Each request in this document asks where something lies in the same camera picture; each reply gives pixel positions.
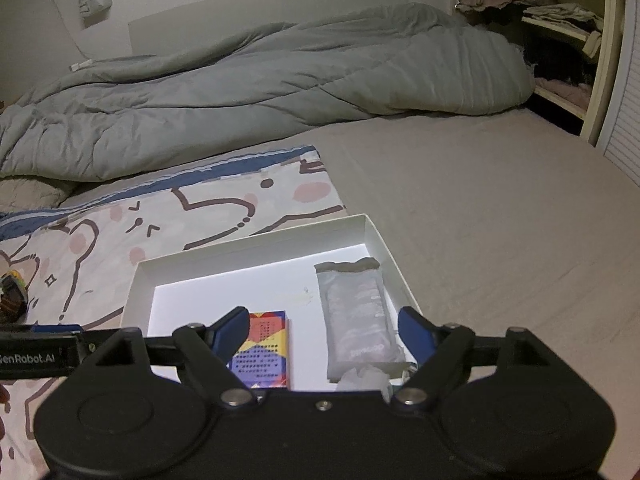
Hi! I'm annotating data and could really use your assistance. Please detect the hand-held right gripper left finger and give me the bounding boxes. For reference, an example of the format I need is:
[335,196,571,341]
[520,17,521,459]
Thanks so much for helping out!
[82,306,259,409]

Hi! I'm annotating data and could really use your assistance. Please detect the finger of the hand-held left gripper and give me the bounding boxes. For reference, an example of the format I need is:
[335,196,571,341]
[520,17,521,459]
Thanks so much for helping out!
[0,323,85,335]

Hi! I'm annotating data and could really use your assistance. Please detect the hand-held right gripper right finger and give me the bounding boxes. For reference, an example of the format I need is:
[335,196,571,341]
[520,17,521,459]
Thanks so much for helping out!
[390,306,562,411]

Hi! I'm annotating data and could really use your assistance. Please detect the colourful patterned card box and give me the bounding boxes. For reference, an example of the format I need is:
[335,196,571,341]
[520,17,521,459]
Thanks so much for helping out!
[226,310,291,390]

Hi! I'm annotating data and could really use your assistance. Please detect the clear wet wipe packet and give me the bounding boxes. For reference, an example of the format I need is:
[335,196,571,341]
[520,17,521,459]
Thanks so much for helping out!
[314,257,407,382]

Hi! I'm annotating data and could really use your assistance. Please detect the white tissue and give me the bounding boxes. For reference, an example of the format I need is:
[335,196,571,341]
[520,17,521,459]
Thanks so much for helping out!
[334,365,393,393]

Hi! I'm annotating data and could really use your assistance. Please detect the white shallow cardboard box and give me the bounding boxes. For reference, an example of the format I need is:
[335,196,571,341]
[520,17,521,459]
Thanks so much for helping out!
[122,213,424,391]

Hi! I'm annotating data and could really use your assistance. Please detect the small yellow black toy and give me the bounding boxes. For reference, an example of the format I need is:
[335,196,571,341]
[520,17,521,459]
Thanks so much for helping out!
[0,270,28,323]

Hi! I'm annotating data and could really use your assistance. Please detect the cartoon printed blanket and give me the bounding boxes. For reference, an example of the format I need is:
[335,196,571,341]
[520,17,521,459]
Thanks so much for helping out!
[0,145,347,480]

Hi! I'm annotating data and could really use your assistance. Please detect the beige pillow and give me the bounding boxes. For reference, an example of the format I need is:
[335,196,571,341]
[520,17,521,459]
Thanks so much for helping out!
[0,177,76,213]

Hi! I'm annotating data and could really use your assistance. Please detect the grey quilted comforter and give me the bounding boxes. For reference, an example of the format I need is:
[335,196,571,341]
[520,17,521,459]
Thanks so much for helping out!
[0,2,535,182]

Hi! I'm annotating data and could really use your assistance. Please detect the white louvered door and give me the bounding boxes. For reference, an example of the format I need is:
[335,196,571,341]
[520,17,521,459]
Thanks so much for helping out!
[594,0,640,188]

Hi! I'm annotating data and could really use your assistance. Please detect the cream open wardrobe shelf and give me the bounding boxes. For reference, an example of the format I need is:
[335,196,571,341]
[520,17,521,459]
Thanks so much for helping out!
[452,0,627,147]

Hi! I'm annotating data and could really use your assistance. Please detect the folded light clothes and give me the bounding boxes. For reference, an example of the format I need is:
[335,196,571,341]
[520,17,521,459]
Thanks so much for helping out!
[522,2,606,56]

